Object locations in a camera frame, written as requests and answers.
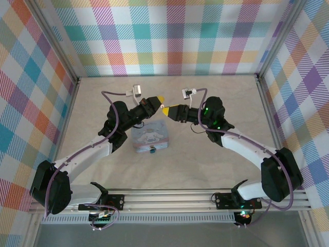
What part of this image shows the pastel cartoon tin box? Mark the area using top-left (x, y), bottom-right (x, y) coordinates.
top-left (130, 118), bottom-right (169, 154)

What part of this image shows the small circuit board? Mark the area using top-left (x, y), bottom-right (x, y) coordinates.
top-left (88, 210), bottom-right (112, 224)
top-left (235, 210), bottom-right (254, 227)

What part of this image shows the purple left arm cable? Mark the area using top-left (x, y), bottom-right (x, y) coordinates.
top-left (44, 90), bottom-right (132, 231)

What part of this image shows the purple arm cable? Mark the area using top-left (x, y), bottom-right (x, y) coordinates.
top-left (44, 90), bottom-right (132, 231)
top-left (194, 87), bottom-right (295, 228)

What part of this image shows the thin black wire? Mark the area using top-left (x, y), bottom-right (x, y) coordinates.
top-left (190, 122), bottom-right (208, 135)

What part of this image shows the aluminium side rail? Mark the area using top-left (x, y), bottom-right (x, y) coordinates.
top-left (255, 74), bottom-right (283, 151)
top-left (50, 77), bottom-right (82, 166)

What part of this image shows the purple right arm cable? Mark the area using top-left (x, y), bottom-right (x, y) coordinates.
top-left (194, 87), bottom-right (295, 228)

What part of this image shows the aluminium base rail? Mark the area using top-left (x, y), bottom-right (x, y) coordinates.
top-left (28, 188), bottom-right (313, 214)

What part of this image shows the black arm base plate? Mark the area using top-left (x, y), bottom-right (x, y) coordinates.
top-left (102, 195), bottom-right (126, 211)
top-left (215, 192), bottom-right (263, 210)

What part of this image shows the aluminium frame post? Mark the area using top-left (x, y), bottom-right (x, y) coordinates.
top-left (256, 0), bottom-right (314, 79)
top-left (32, 0), bottom-right (81, 84)

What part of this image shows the grey slotted cable duct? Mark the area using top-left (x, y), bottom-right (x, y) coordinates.
top-left (42, 215), bottom-right (239, 224)

